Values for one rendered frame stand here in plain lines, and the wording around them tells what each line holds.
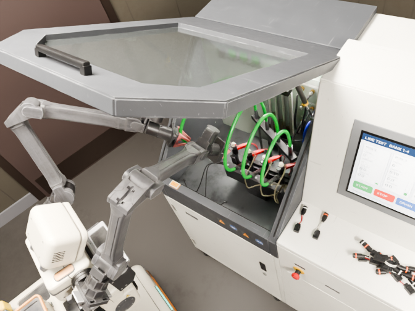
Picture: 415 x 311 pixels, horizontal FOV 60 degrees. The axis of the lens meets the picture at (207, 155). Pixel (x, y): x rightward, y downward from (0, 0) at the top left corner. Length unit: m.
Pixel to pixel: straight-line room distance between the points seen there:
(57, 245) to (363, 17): 1.38
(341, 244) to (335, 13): 0.90
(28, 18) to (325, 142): 2.03
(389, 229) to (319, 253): 0.27
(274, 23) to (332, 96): 0.48
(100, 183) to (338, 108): 2.41
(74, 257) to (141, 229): 1.48
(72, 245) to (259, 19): 1.15
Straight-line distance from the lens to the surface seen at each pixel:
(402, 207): 1.42
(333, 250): 1.52
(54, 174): 1.57
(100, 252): 1.33
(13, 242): 3.43
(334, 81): 1.23
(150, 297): 2.34
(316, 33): 1.51
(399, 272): 1.49
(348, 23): 1.55
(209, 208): 1.68
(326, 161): 1.41
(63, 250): 1.39
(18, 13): 2.68
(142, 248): 2.80
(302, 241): 1.53
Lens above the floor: 2.38
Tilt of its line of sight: 51 degrees down
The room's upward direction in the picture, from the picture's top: 20 degrees counter-clockwise
